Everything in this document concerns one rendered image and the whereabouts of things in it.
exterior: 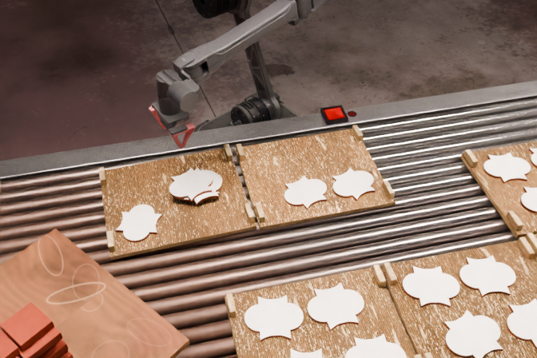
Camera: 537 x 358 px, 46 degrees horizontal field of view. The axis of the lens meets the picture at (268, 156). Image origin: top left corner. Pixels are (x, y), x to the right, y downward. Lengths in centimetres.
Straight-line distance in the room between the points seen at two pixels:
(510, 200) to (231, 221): 82
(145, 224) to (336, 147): 66
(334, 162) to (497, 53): 262
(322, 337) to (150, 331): 41
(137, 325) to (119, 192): 56
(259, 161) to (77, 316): 76
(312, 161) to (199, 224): 42
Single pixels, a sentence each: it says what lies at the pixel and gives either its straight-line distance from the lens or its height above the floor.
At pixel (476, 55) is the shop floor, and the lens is 440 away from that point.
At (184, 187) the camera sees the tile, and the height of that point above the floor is 98.
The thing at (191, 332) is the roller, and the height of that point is 92.
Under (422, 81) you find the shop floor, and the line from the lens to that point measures 406.
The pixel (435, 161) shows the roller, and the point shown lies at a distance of 209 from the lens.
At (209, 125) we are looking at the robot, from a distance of 324.
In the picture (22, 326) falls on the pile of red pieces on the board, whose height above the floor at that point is 126.
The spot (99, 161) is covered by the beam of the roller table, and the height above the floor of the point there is 92.
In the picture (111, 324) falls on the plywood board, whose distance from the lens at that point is 152.
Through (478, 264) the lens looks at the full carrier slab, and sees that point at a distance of 179.
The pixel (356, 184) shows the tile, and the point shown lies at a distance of 192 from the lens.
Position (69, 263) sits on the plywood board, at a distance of 166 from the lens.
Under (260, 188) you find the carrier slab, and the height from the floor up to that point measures 94.
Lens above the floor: 228
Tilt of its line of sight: 42 degrees down
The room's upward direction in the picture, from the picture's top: straight up
